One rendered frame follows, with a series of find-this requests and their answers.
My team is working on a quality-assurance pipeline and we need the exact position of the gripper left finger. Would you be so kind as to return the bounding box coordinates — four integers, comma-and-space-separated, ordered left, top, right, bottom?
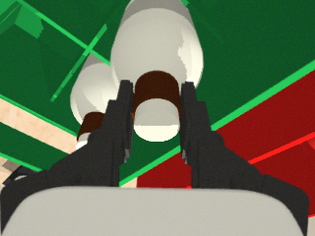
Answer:
0, 80, 134, 235

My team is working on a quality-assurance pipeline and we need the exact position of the red plastic bottle crate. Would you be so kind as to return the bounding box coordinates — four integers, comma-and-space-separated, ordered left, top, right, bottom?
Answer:
144, 70, 315, 217

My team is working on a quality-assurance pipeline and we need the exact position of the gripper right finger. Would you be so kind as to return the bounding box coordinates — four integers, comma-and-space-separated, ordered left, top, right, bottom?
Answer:
179, 81, 309, 236

